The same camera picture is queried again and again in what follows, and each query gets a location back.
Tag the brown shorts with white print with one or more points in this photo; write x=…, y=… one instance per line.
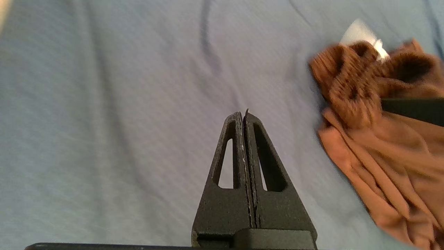
x=399, y=159

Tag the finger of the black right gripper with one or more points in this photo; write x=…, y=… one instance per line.
x=416, y=111

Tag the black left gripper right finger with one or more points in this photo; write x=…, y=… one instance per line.
x=281, y=208

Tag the blue bed sheet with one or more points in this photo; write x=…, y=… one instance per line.
x=104, y=121

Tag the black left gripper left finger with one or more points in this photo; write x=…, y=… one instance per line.
x=222, y=208

